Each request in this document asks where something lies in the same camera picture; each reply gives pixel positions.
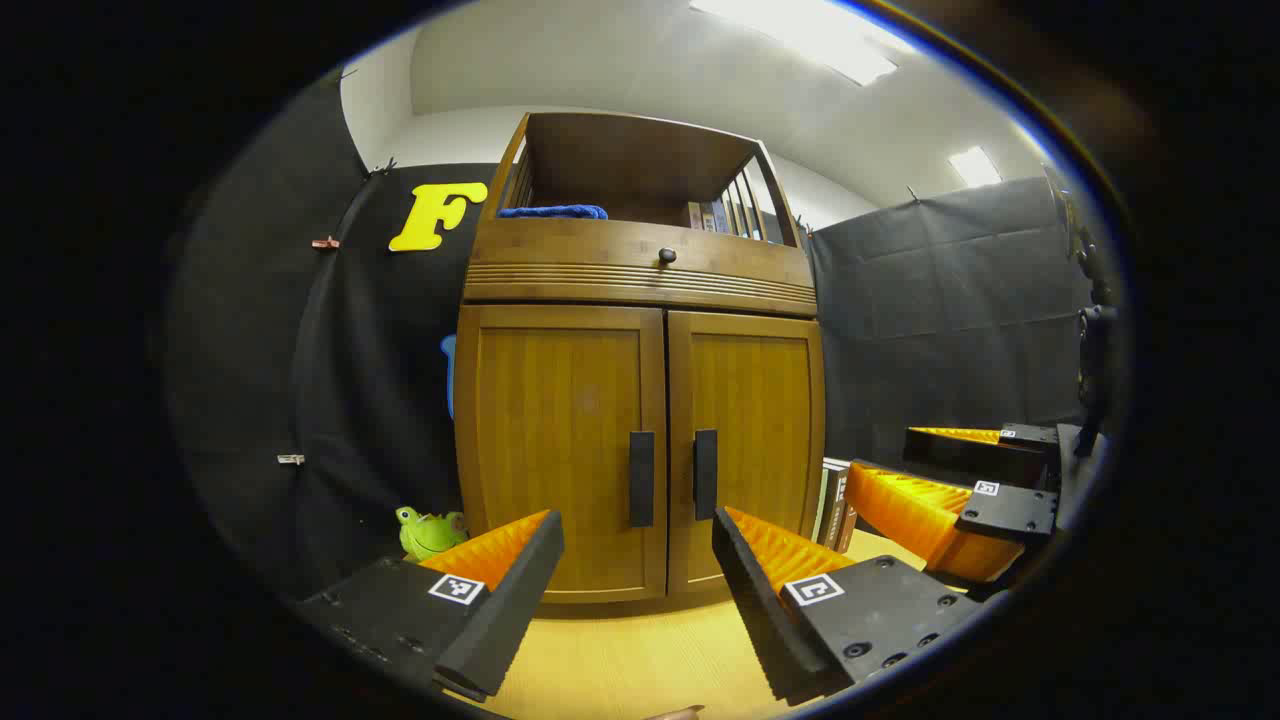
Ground wooden shoe cabinet door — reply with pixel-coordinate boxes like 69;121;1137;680
476;305;669;601
668;310;826;593

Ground green frog plush toy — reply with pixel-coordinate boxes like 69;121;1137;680
396;506;469;563

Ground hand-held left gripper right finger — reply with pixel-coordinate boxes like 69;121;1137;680
712;505;986;706

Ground small ceiling light panel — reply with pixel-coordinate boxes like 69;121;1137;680
947;146;1004;189

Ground blue folded towel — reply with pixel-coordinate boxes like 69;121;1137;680
498;204;608;221

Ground wooden double-door shoe cabinet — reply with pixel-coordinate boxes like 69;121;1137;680
455;110;829;606

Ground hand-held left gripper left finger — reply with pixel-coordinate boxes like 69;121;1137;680
297;509;566;703

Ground row of small books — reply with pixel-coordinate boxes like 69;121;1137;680
688;200;766;241

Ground wooden drawer with dark knob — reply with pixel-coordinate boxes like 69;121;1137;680
468;218;816;301

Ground large ceiling light panel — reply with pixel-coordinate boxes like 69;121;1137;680
690;0;901;88

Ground upright books beside cabinet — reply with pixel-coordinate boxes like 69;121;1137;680
815;457;859;554

